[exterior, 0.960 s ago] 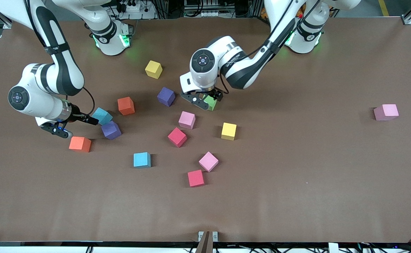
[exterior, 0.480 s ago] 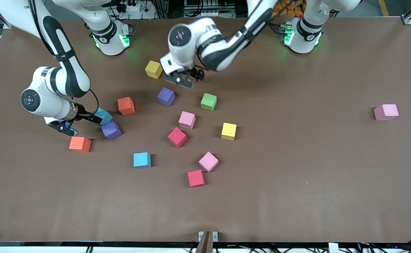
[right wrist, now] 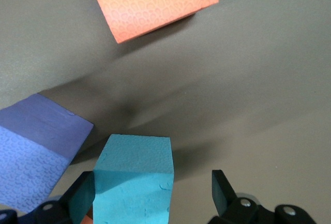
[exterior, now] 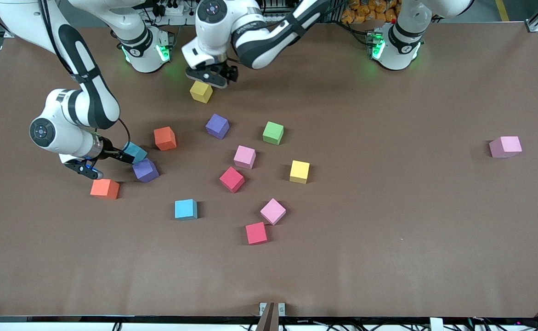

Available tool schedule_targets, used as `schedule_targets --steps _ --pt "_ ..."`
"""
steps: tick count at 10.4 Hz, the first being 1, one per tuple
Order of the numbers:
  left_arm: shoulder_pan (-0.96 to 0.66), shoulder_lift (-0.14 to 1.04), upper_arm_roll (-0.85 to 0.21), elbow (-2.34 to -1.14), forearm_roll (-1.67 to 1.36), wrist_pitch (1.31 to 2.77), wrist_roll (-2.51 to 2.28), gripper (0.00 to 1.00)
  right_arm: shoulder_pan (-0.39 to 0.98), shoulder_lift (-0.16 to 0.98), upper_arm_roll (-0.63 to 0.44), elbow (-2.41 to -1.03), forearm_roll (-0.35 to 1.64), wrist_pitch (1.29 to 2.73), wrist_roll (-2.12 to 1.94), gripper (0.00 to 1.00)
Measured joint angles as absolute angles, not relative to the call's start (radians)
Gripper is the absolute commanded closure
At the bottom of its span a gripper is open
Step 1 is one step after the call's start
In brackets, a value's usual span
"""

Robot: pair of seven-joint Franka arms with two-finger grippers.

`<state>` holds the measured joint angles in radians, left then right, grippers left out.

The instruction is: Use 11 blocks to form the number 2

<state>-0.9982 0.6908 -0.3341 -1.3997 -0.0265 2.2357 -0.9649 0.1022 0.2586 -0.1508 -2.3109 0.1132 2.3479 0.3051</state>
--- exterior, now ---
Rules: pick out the small white box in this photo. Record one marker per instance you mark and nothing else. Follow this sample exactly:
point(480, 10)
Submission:
point(436, 324)

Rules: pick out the pink foam cube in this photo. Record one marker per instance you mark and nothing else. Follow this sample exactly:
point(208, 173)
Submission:
point(244, 156)
point(273, 211)

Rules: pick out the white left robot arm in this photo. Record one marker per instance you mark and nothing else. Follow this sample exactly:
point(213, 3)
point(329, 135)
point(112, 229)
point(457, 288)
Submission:
point(259, 46)

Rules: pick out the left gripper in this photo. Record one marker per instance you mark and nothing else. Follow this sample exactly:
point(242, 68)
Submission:
point(228, 71)

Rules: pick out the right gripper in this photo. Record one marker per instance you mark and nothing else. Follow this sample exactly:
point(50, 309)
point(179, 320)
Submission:
point(111, 151)

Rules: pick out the cyan foam cube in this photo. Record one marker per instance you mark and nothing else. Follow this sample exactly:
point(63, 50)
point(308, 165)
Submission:
point(136, 151)
point(186, 209)

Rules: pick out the small metal bracket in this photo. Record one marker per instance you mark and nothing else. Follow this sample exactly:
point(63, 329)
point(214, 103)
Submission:
point(280, 309)

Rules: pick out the white power strip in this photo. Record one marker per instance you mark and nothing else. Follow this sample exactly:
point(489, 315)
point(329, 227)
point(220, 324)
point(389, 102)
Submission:
point(172, 8)
point(273, 18)

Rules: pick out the green foam cube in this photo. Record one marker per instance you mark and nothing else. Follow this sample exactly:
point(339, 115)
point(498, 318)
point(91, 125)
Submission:
point(273, 133)

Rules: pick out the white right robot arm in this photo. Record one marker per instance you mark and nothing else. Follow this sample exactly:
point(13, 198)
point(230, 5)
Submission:
point(89, 101)

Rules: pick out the pile of orange packets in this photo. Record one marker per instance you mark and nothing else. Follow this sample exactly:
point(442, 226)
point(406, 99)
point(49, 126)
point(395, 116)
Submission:
point(370, 11)

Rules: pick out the pale mauve foam cube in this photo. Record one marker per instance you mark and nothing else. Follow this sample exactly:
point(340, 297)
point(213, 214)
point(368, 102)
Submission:
point(505, 147)

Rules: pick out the red foam cube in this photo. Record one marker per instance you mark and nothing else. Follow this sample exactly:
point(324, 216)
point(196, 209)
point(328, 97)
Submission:
point(256, 233)
point(232, 179)

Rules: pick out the purple foam cube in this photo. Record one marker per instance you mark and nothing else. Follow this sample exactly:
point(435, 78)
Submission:
point(145, 171)
point(217, 126)

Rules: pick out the yellow foam cube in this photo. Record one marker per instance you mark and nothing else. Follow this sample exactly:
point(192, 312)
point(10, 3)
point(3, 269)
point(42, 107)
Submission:
point(299, 172)
point(201, 94)

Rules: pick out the orange foam cube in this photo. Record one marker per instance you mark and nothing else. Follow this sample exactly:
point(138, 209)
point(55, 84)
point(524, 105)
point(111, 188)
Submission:
point(165, 138)
point(104, 188)

